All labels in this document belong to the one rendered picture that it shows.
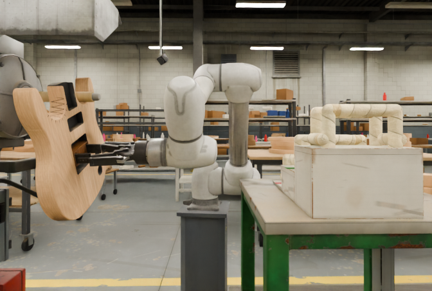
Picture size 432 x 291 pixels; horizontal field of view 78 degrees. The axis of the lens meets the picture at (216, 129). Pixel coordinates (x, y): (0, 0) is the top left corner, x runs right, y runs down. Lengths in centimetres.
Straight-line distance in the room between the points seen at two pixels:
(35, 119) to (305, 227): 68
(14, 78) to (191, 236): 110
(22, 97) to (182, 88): 36
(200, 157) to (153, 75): 1161
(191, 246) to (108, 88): 1155
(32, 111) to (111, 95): 1199
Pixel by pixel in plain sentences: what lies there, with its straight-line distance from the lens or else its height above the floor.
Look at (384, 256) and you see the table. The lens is 130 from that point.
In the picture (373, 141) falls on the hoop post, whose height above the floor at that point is 111.
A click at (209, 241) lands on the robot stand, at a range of 157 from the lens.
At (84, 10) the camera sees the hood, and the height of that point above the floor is 145.
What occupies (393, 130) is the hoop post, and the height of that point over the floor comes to 114.
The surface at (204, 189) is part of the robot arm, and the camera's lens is 154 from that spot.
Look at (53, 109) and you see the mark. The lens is 87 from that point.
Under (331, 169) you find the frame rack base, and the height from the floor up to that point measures 105.
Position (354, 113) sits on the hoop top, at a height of 119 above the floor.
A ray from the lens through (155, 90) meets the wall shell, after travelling 1222.
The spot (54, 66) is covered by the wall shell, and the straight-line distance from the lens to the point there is 1397.
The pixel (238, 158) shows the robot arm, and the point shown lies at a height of 100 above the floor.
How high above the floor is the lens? 114
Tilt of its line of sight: 1 degrees up
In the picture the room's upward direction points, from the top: straight up
